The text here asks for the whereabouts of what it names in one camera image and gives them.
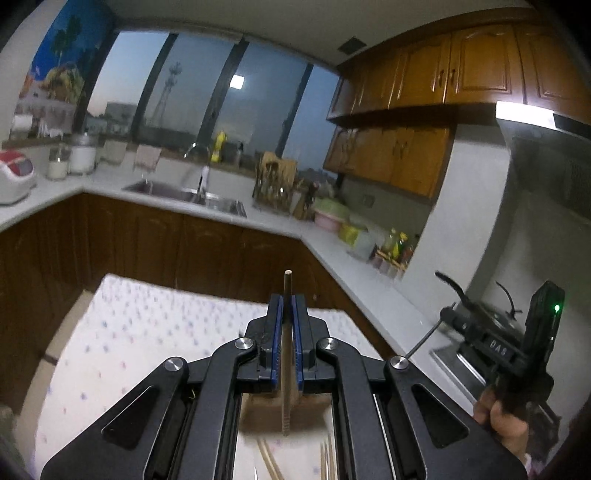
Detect steel kitchen sink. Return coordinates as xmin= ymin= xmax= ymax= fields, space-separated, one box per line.
xmin=122 ymin=179 xmax=248 ymax=219

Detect chrome faucet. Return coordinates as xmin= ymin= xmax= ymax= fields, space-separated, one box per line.
xmin=184 ymin=143 xmax=214 ymax=200

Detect gas stove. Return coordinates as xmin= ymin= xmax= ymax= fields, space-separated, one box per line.
xmin=431 ymin=345 xmax=500 ymax=403

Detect white lidded pot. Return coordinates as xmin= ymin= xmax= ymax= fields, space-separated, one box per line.
xmin=69 ymin=133 xmax=98 ymax=176

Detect black wok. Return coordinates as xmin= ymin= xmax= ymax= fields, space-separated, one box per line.
xmin=434 ymin=270 xmax=528 ymax=334

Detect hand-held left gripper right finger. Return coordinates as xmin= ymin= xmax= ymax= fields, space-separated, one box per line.
xmin=291 ymin=294 xmax=529 ymax=480

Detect knife block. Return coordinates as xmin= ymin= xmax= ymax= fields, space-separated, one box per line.
xmin=293 ymin=182 xmax=320 ymax=220

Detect white translucent container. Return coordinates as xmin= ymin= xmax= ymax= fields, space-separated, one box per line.
xmin=348 ymin=228 xmax=387 ymax=260

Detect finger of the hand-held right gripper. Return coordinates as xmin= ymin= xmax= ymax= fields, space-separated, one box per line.
xmin=440 ymin=305 xmax=485 ymax=342

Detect pink bowl with green lid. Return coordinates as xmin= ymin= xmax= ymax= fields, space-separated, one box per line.
xmin=313 ymin=198 xmax=351 ymax=230

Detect wooden utensil holder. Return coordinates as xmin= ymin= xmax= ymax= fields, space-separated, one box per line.
xmin=240 ymin=392 xmax=333 ymax=435

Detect person's right hand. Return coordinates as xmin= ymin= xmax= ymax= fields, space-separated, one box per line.
xmin=472 ymin=385 xmax=530 ymax=463

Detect wooden base cabinets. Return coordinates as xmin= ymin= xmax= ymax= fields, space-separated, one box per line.
xmin=0 ymin=193 xmax=403 ymax=416

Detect white dotted tablecloth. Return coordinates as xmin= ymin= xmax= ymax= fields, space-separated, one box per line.
xmin=34 ymin=272 xmax=384 ymax=480

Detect yellow-green container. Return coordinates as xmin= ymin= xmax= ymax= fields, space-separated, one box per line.
xmin=339 ymin=224 xmax=363 ymax=248

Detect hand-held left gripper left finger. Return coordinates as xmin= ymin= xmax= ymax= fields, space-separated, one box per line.
xmin=41 ymin=294 xmax=283 ymax=480

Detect wooden cutlery drying rack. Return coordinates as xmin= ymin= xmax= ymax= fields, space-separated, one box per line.
xmin=252 ymin=151 xmax=299 ymax=216

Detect wooden wall cabinet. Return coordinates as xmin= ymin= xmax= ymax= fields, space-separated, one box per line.
xmin=327 ymin=23 xmax=591 ymax=124
xmin=322 ymin=124 xmax=457 ymax=200

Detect white red rice cooker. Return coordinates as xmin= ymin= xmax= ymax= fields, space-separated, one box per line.
xmin=0 ymin=149 xmax=38 ymax=205

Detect dark framed window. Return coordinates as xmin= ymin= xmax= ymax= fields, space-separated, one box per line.
xmin=74 ymin=30 xmax=345 ymax=175

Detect range hood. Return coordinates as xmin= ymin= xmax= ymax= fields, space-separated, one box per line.
xmin=495 ymin=100 xmax=591 ymax=220

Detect spice jar rack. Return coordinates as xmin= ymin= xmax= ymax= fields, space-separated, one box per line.
xmin=371 ymin=249 xmax=407 ymax=278

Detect hanging dish towel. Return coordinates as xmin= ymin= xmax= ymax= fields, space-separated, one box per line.
xmin=99 ymin=139 xmax=128 ymax=165
xmin=133 ymin=145 xmax=163 ymax=172

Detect glass jar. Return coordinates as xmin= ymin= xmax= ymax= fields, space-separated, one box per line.
xmin=47 ymin=144 xmax=71 ymax=181

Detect fruit wall poster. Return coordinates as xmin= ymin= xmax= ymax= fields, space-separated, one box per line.
xmin=16 ymin=0 xmax=116 ymax=139

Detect grey metal utensil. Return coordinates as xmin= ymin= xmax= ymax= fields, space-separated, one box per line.
xmin=404 ymin=315 xmax=448 ymax=358

